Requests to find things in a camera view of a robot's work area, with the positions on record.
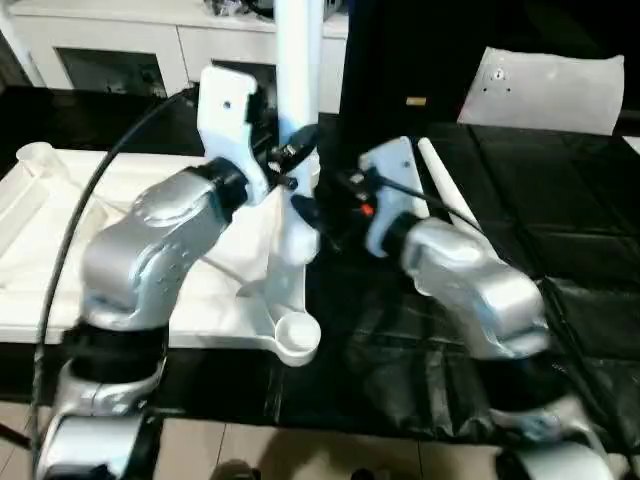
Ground white plastic table leg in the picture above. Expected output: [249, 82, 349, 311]
[416, 138, 483, 233]
[272, 0, 326, 269]

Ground grey bag on cabinet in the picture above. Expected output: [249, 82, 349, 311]
[205, 0, 276, 19]

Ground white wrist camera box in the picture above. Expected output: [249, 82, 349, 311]
[355, 138, 421, 259]
[197, 65, 271, 206]

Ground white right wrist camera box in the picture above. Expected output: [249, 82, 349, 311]
[355, 138, 421, 259]

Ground white plastic table top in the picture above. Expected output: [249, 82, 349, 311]
[0, 143, 323, 367]

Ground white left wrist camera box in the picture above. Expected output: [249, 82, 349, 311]
[197, 65, 271, 206]

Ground black work mat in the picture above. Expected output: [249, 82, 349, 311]
[0, 85, 640, 451]

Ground white cabinet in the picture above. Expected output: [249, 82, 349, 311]
[0, 0, 351, 113]

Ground white plastic bag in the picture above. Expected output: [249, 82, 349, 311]
[458, 45, 626, 136]

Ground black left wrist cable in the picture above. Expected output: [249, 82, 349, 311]
[25, 88, 201, 461]

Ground black robot foot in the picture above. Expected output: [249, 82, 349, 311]
[212, 460, 261, 480]

